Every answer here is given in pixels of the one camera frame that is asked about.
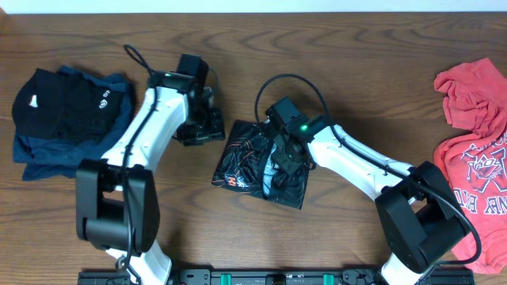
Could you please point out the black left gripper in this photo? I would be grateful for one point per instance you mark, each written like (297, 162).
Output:
(218, 132)

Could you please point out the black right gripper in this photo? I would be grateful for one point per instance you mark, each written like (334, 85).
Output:
(288, 166)

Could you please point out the black printed cycling jersey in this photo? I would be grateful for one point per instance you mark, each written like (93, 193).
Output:
(246, 167)

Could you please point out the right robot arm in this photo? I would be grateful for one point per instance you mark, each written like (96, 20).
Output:
(419, 214)

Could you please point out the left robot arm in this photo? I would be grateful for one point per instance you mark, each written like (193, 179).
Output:
(117, 208)

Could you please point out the folded black shirt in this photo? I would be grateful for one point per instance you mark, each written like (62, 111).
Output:
(65, 106)

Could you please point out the folded navy blue shirt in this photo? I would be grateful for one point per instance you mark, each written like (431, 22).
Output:
(46, 158)

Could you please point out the red printed t-shirt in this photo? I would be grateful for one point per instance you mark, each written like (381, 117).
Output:
(475, 163)

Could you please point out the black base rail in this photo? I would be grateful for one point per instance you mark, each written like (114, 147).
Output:
(257, 277)

